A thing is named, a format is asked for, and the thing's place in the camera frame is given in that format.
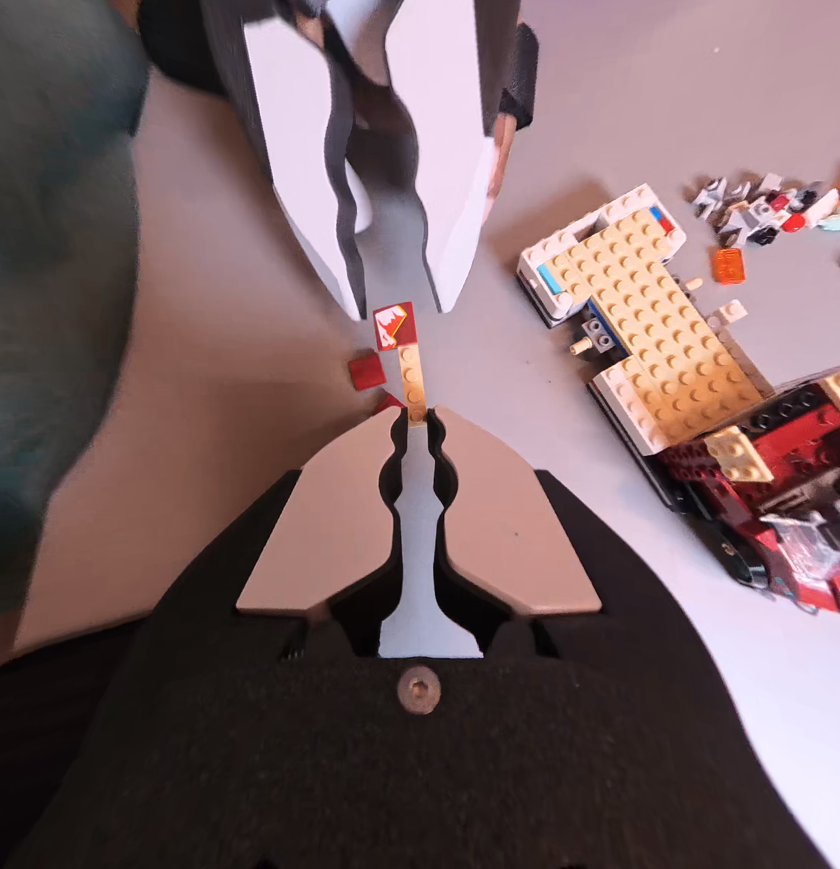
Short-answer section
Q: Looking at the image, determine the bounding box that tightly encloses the pile of small grey bricks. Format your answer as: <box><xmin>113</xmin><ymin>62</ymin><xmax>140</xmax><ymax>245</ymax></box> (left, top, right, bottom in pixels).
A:
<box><xmin>690</xmin><ymin>173</ymin><xmax>840</xmax><ymax>247</ymax></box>

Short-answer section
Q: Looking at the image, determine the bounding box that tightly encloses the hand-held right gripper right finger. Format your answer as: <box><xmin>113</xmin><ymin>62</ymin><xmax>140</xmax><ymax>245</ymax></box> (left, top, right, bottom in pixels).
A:
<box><xmin>427</xmin><ymin>406</ymin><xmax>603</xmax><ymax>619</ymax></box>

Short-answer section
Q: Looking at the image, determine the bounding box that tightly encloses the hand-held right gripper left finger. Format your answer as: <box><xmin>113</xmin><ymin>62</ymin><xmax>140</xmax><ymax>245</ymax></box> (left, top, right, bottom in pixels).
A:
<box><xmin>237</xmin><ymin>409</ymin><xmax>404</xmax><ymax>620</ymax></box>

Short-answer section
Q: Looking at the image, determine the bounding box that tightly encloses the tan narrow plate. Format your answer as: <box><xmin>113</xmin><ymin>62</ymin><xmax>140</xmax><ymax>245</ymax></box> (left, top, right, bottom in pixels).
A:
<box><xmin>398</xmin><ymin>343</ymin><xmax>429</xmax><ymax>427</ymax></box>

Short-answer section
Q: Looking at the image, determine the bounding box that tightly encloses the black padded cushion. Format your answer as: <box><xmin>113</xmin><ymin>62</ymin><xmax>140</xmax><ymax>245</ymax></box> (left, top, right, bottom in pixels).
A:
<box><xmin>0</xmin><ymin>614</ymin><xmax>153</xmax><ymax>869</ymax></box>

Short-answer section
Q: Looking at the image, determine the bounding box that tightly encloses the dark red curved slope brick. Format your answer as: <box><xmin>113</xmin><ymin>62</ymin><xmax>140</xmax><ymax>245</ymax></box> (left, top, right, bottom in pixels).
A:
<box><xmin>347</xmin><ymin>349</ymin><xmax>387</xmax><ymax>392</ymax></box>

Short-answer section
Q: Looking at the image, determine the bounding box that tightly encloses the grey desk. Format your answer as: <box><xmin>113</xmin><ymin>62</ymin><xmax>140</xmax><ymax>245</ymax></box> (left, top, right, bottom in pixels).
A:
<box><xmin>13</xmin><ymin>0</ymin><xmax>840</xmax><ymax>869</ymax></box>

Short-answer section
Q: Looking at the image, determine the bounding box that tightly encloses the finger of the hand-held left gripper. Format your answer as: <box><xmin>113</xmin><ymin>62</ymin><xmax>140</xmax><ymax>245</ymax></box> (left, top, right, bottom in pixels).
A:
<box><xmin>243</xmin><ymin>17</ymin><xmax>368</xmax><ymax>321</ymax></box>
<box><xmin>385</xmin><ymin>0</ymin><xmax>502</xmax><ymax>315</ymax></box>

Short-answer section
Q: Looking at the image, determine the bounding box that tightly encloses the tan and dark red brick model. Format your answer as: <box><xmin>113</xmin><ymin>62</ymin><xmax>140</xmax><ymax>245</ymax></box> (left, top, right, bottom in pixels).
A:
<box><xmin>516</xmin><ymin>183</ymin><xmax>840</xmax><ymax>615</ymax></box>

